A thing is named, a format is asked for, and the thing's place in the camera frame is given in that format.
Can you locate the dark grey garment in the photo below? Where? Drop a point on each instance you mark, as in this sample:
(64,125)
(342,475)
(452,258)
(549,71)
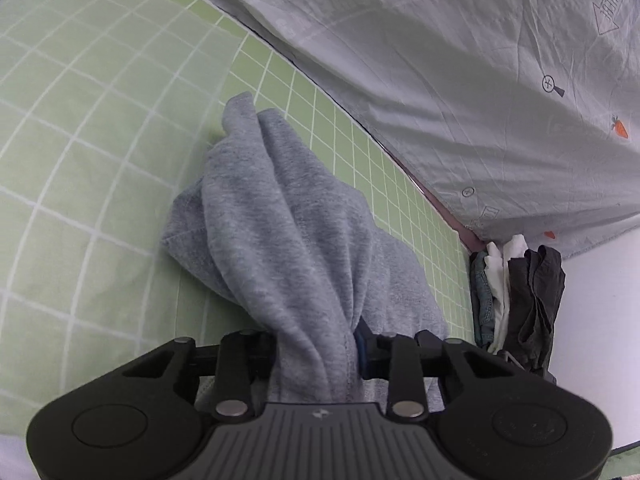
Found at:
(535,300)

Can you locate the folded white garment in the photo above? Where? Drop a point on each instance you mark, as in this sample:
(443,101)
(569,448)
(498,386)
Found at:
(500,280)

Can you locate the grey zip hoodie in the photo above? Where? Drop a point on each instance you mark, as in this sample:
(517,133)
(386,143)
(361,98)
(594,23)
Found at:
(280,235)

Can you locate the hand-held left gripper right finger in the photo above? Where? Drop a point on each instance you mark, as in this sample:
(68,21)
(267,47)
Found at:
(361,355)

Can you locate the grey carrot-print quilt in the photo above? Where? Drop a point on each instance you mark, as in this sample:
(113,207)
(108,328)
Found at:
(450,85)

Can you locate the folded blue jeans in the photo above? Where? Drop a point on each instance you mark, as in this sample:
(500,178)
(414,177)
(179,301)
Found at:
(485,300)

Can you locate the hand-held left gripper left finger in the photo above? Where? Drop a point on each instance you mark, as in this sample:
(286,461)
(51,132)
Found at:
(262,355)

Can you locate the pink mattress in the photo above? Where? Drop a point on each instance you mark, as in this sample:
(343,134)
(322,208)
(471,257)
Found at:
(467,240)

